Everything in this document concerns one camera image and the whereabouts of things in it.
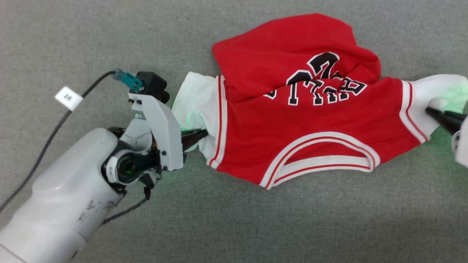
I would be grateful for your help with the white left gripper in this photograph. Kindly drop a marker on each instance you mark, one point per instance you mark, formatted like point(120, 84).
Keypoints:
point(164, 135)

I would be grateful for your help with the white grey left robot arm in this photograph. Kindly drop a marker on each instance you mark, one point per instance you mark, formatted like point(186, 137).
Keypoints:
point(62, 193)

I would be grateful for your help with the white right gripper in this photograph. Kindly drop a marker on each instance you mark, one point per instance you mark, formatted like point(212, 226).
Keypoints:
point(461, 142)

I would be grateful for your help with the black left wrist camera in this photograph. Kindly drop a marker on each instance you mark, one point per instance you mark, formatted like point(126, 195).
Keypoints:
point(153, 86)

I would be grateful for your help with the red and white basketball jersey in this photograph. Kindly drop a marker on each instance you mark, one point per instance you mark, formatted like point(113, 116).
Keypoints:
point(299, 120)

